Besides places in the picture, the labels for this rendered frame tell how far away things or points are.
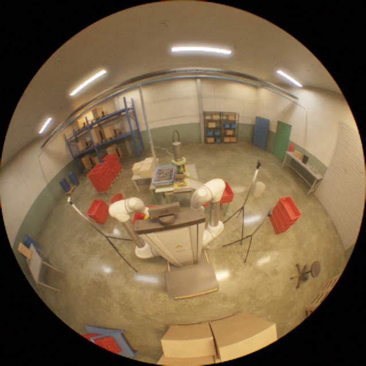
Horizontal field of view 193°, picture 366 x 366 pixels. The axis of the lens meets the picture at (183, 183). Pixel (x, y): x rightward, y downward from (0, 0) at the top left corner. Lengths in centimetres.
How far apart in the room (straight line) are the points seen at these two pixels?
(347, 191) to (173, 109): 885
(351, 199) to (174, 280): 556
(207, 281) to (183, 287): 26
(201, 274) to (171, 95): 699
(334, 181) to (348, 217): 147
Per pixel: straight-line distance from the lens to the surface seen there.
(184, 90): 676
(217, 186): 85
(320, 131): 567
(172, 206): 43
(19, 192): 828
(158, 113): 674
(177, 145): 147
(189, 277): 136
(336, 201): 551
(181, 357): 195
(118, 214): 97
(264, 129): 718
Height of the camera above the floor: 220
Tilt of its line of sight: 39 degrees down
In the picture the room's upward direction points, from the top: 8 degrees counter-clockwise
